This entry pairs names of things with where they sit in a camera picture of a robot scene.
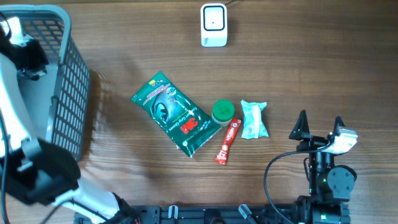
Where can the teal tissue pack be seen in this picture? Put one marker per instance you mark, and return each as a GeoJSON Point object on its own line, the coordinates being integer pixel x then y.
{"type": "Point", "coordinates": [253, 128]}

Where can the green lid plastic jar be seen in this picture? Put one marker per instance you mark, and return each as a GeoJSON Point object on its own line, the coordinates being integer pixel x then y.
{"type": "Point", "coordinates": [223, 112]}

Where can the red Nestle stick sachet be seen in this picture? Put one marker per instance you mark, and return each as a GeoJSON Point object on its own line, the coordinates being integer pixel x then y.
{"type": "Point", "coordinates": [231, 133]}

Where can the white barcode scanner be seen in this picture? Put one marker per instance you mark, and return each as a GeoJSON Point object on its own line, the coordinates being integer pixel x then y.
{"type": "Point", "coordinates": [214, 25]}

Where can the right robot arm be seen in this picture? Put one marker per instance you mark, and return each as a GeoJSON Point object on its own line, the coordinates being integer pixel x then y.
{"type": "Point", "coordinates": [330, 185]}

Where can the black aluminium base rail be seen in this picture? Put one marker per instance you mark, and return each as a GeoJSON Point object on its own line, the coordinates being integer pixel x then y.
{"type": "Point", "coordinates": [266, 214]}

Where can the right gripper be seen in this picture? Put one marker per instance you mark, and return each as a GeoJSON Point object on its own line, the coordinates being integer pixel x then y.
{"type": "Point", "coordinates": [297, 133]}

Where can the grey plastic shopping basket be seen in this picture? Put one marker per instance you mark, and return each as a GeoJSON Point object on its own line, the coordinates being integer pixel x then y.
{"type": "Point", "coordinates": [57, 101]}

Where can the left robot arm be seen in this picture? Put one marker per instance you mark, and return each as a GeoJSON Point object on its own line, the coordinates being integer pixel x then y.
{"type": "Point", "coordinates": [36, 171]}

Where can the green 3M gloves package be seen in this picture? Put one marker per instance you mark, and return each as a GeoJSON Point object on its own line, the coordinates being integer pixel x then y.
{"type": "Point", "coordinates": [185, 123]}

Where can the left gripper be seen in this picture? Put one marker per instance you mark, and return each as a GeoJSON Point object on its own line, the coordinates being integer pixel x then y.
{"type": "Point", "coordinates": [42, 60]}

